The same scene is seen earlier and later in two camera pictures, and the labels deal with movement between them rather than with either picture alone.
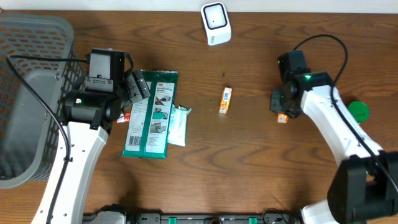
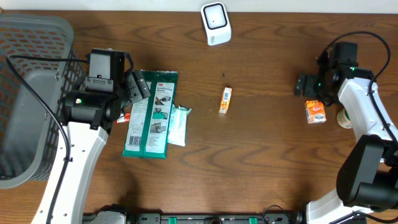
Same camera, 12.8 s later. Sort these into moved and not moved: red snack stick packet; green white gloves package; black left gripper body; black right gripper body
Moved: black right gripper body
Not moved: green white gloves package; black left gripper body; red snack stick packet
